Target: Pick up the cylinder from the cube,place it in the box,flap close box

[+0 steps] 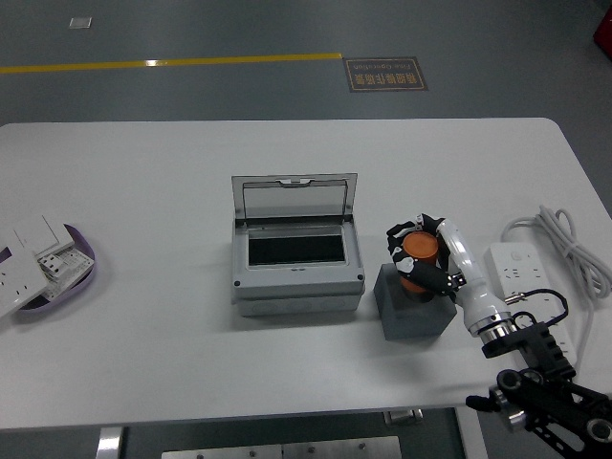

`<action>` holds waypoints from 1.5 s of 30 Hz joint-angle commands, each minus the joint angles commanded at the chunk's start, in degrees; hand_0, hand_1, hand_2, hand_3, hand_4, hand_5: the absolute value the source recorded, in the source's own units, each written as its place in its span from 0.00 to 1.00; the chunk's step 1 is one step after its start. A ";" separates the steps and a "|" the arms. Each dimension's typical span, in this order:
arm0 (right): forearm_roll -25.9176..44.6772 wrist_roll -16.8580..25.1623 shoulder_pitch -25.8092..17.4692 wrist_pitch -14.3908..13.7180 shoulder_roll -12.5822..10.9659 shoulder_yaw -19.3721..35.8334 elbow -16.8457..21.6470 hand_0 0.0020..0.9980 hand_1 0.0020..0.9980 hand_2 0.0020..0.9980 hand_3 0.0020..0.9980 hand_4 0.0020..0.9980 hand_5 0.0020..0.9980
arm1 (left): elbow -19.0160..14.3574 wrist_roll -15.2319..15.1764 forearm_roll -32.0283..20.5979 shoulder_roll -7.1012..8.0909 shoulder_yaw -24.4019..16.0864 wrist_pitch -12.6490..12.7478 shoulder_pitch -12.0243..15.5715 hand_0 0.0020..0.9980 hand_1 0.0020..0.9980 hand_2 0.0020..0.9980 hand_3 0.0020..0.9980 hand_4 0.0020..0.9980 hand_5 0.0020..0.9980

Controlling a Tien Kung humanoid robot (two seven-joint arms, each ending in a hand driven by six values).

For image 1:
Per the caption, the grey electrical box clear lid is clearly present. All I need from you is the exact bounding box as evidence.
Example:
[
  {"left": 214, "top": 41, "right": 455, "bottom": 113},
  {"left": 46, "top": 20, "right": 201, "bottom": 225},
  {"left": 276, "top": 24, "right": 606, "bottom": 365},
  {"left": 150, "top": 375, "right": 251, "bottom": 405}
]
[{"left": 230, "top": 172, "right": 366, "bottom": 318}]

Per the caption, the orange cylinder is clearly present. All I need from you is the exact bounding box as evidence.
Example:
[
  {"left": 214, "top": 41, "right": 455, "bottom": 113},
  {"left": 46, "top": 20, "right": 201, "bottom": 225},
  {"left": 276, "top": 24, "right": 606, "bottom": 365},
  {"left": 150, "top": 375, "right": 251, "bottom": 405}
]
[{"left": 399, "top": 231, "right": 441, "bottom": 301}]

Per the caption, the brown floor sign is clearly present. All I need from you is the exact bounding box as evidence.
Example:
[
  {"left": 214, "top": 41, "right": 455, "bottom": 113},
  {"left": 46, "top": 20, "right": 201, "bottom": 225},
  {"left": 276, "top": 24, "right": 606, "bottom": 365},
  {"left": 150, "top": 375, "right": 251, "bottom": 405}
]
[{"left": 342, "top": 56, "right": 430, "bottom": 94}]

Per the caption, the white switch panel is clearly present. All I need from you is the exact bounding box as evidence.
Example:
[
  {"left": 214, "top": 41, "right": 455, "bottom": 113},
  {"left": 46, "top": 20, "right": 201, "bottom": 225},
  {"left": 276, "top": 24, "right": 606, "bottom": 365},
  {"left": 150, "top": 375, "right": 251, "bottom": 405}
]
[{"left": 0, "top": 214, "right": 78, "bottom": 262}]

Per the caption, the white table leg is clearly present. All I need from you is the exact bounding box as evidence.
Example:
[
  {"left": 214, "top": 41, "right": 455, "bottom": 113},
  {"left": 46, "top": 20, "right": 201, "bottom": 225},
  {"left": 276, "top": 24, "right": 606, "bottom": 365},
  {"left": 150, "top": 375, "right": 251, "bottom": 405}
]
[
  {"left": 453, "top": 408, "right": 490, "bottom": 459},
  {"left": 95, "top": 426, "right": 126, "bottom": 459}
]

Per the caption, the white circuit breaker module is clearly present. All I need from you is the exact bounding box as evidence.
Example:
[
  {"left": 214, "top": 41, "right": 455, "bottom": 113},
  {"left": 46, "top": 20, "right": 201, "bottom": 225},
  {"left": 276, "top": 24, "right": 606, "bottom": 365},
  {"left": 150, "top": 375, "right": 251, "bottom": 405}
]
[{"left": 34, "top": 248, "right": 95, "bottom": 300}]

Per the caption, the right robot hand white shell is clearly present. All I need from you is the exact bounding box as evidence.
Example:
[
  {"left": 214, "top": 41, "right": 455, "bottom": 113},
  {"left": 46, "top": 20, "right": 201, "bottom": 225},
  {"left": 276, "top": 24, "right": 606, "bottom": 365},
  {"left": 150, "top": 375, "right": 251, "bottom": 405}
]
[{"left": 384, "top": 212, "right": 513, "bottom": 338}]

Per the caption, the white power cord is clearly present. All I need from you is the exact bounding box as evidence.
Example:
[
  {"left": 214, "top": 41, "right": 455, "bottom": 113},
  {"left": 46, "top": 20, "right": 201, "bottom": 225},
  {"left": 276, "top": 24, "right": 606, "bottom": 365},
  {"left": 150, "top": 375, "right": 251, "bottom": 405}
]
[{"left": 499, "top": 205, "right": 612, "bottom": 380}]

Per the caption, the metal table bracket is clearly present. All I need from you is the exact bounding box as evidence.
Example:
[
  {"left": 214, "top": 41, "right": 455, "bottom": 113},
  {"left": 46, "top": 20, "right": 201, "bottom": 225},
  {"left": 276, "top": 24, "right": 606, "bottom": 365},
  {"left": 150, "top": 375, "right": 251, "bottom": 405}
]
[{"left": 383, "top": 409, "right": 425, "bottom": 426}]

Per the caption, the white power strip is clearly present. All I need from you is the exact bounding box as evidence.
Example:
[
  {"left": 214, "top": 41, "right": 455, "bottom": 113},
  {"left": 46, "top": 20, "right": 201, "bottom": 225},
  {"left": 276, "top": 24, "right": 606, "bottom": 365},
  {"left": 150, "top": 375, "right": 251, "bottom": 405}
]
[{"left": 483, "top": 240, "right": 578, "bottom": 373}]

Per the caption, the white socket panel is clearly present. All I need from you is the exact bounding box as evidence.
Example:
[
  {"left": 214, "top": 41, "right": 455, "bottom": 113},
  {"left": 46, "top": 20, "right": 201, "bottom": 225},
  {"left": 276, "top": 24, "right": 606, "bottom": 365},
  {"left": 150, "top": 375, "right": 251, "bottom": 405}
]
[{"left": 0, "top": 245, "right": 50, "bottom": 320}]

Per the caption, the grey cube with round hole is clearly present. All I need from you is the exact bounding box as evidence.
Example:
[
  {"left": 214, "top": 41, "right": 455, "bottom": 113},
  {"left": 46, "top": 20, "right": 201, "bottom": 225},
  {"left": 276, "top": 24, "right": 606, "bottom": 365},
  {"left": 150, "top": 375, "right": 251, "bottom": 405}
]
[{"left": 372, "top": 261, "right": 459, "bottom": 341}]

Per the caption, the red object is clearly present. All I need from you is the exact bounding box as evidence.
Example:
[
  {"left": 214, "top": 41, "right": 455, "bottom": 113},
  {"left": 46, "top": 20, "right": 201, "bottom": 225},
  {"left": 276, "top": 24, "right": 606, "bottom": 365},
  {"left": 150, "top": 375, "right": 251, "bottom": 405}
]
[{"left": 591, "top": 8, "right": 612, "bottom": 52}]

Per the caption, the purple tray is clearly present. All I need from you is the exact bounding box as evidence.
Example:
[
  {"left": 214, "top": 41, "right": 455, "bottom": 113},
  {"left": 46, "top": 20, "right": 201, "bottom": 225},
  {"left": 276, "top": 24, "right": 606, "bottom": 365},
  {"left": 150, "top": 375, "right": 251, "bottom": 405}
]
[{"left": 16, "top": 223, "right": 98, "bottom": 315}]

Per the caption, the metal base plate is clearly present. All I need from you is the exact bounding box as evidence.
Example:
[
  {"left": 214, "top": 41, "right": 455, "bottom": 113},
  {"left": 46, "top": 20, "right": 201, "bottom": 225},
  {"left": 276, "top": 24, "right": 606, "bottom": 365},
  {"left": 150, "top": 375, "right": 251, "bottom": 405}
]
[{"left": 161, "top": 435, "right": 404, "bottom": 459}]

